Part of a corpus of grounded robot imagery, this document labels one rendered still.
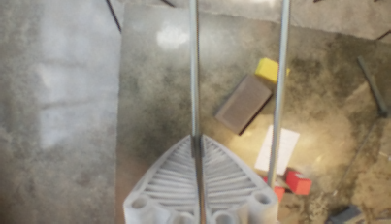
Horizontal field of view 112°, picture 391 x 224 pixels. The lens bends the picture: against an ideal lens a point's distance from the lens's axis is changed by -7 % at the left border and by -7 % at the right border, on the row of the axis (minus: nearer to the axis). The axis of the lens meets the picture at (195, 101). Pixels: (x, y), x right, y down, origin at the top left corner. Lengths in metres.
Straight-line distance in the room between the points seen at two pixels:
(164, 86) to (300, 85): 0.41
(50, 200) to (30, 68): 1.35
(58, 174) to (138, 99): 1.71
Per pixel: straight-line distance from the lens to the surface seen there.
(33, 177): 2.30
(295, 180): 0.58
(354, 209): 0.82
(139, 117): 0.47
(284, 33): 0.21
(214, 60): 0.44
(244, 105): 0.44
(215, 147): 0.16
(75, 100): 1.71
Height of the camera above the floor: 1.31
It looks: 83 degrees down
